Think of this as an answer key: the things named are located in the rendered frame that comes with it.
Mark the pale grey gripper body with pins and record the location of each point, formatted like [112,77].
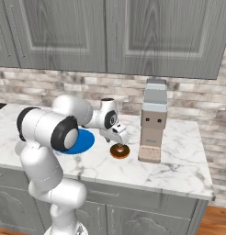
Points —
[118,134]

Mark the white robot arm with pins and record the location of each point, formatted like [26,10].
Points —
[41,128]

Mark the brown glazed donut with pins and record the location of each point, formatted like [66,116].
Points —
[121,154]

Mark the round blue plate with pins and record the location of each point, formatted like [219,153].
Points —
[84,143]

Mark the beige and grey coffee machine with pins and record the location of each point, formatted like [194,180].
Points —
[153,122]

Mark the grey drawer front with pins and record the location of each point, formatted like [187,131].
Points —
[142,202]
[10,179]

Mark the grey base cupboard door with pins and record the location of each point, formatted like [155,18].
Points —
[92,218]
[148,223]
[13,211]

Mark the grey wall cupboard door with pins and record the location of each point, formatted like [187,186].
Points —
[167,33]
[59,30]
[4,30]

